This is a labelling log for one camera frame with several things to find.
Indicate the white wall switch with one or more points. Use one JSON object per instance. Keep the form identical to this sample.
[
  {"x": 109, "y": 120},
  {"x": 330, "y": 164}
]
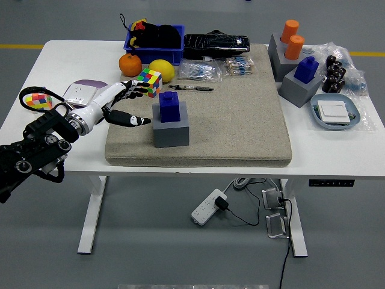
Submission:
[{"x": 334, "y": 112}]

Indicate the light blue plate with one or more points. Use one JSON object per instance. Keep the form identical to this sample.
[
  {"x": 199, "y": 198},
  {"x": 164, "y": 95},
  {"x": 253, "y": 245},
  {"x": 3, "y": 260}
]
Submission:
[{"x": 331, "y": 126}]

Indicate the yellow lemon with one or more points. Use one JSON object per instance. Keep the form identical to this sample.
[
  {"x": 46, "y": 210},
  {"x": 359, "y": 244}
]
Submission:
[{"x": 162, "y": 70}]

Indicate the small colourful puzzle cube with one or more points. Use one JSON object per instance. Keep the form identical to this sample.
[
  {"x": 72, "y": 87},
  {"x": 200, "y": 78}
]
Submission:
[{"x": 37, "y": 100}]

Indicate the black table control panel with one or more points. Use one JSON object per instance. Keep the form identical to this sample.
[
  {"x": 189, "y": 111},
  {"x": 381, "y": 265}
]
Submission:
[{"x": 331, "y": 183}]

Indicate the white wall socket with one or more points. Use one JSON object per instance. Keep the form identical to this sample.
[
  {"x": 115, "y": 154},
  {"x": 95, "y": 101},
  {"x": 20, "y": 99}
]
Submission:
[{"x": 78, "y": 91}]

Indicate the orange cylinder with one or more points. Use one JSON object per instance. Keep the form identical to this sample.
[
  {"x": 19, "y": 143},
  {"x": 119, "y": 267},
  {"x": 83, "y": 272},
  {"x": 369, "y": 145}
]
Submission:
[
  {"x": 294, "y": 48},
  {"x": 289, "y": 30}
]

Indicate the blue plastic bin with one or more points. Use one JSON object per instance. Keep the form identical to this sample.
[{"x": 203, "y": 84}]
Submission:
[{"x": 156, "y": 55}]

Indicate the flat clear plastic bag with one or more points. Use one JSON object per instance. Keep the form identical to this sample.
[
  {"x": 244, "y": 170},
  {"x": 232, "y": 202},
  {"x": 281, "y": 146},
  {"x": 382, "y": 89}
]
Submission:
[{"x": 367, "y": 120}]

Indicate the black pen tool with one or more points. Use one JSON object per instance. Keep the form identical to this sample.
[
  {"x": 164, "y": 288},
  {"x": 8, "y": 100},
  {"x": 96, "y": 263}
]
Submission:
[{"x": 192, "y": 87}]

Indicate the bag of blue resistors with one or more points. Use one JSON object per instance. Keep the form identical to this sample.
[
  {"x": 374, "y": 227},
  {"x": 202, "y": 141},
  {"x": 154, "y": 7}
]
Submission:
[{"x": 198, "y": 71}]

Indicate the crumpled clear plastic bag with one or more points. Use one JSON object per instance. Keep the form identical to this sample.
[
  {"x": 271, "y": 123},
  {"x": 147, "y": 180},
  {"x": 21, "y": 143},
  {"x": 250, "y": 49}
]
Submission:
[{"x": 355, "y": 72}]

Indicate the white table leg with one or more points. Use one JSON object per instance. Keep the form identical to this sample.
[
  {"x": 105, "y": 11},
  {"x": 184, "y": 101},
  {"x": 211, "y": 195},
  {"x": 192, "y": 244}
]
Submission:
[
  {"x": 297, "y": 228},
  {"x": 90, "y": 216}
]

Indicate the grey cube seal holder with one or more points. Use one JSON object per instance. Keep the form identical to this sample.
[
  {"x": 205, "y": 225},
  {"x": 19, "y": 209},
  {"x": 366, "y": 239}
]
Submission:
[
  {"x": 171, "y": 135},
  {"x": 297, "y": 91}
]

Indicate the black cloth pouch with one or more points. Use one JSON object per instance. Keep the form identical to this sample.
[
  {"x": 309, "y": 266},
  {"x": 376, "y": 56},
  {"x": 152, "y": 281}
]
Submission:
[{"x": 159, "y": 36}]

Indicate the black keyboard in plastic wrap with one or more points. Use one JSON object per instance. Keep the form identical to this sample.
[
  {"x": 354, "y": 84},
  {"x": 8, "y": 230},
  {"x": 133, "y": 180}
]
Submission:
[{"x": 215, "y": 43}]

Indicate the black capacitor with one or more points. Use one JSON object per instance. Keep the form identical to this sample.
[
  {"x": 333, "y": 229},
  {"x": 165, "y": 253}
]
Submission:
[
  {"x": 334, "y": 88},
  {"x": 331, "y": 71},
  {"x": 341, "y": 73},
  {"x": 326, "y": 86},
  {"x": 340, "y": 84},
  {"x": 331, "y": 80},
  {"x": 331, "y": 61},
  {"x": 337, "y": 65}
]

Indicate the grey-brown mat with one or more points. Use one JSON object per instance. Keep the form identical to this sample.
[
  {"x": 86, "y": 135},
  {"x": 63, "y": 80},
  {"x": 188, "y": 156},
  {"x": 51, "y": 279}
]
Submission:
[{"x": 234, "y": 126}]

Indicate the metal bracket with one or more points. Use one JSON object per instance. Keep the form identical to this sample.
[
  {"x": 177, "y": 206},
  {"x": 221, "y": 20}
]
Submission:
[
  {"x": 272, "y": 198},
  {"x": 276, "y": 225}
]

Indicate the large colourful puzzle cube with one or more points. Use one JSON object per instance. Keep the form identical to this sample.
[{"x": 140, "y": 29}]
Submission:
[{"x": 153, "y": 79}]

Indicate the blue seal stamp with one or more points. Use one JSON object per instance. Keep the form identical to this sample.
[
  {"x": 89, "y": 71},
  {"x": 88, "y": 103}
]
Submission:
[
  {"x": 306, "y": 70},
  {"x": 170, "y": 108}
]

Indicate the purple tray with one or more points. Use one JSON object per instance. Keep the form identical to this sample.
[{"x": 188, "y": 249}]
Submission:
[{"x": 90, "y": 82}]

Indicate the tall grey double holder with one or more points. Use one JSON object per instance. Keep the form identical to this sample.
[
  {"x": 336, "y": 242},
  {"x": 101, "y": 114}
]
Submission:
[{"x": 278, "y": 61}]

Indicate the white power strip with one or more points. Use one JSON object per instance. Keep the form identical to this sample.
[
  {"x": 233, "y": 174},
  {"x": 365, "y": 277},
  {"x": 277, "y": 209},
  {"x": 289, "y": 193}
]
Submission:
[{"x": 204, "y": 210}]

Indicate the green circuit board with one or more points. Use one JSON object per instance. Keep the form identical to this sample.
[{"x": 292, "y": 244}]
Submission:
[{"x": 316, "y": 112}]

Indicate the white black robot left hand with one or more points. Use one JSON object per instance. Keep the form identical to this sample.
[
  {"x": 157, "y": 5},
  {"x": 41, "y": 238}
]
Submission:
[{"x": 99, "y": 100}]

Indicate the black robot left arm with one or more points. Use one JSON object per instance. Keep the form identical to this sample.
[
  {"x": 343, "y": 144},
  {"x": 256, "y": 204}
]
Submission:
[{"x": 45, "y": 126}]

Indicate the orange fruit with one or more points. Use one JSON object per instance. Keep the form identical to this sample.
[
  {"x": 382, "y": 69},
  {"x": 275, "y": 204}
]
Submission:
[{"x": 130, "y": 65}]

